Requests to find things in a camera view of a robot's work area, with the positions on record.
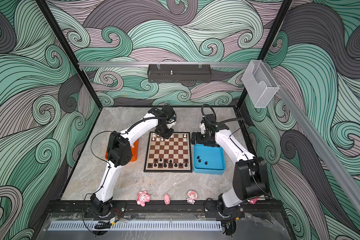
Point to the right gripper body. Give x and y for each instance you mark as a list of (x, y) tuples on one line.
[(203, 138)]

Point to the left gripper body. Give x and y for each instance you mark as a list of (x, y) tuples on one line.
[(165, 131)]

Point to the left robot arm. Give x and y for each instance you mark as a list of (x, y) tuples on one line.
[(119, 152)]

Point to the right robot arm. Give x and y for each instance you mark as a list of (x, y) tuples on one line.
[(250, 180)]

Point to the white pieces on board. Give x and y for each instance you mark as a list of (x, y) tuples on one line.
[(175, 137)]

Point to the black pieces in tray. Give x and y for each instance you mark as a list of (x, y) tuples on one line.
[(201, 161)]

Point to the chess board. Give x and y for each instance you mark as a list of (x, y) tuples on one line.
[(169, 150)]

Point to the black pieces on board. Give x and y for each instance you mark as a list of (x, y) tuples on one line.
[(171, 164)]

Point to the blue tray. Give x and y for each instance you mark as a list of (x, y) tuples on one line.
[(215, 157)]

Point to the orange tray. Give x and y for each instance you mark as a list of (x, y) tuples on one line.
[(134, 150)]

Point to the pink hooded doll figure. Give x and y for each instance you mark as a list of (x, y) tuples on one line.
[(192, 196)]

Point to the pink plush figure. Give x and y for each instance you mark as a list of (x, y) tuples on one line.
[(143, 198)]

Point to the small pink pig figure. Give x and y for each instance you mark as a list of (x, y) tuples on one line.
[(167, 199)]

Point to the white rabbit pink figure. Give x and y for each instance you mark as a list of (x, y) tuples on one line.
[(253, 201)]

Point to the black wall tray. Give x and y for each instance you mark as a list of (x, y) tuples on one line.
[(188, 74)]

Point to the clear plastic wall holder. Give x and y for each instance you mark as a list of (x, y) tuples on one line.
[(260, 83)]

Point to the aluminium rail back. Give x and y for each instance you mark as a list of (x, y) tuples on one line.
[(125, 64)]

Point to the aluminium rail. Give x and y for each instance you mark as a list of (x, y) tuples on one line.
[(125, 64), (345, 180)]

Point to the aluminium rail right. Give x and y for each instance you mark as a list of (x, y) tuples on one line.
[(345, 180)]

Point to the white slotted cable duct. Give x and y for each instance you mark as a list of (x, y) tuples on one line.
[(139, 226)]

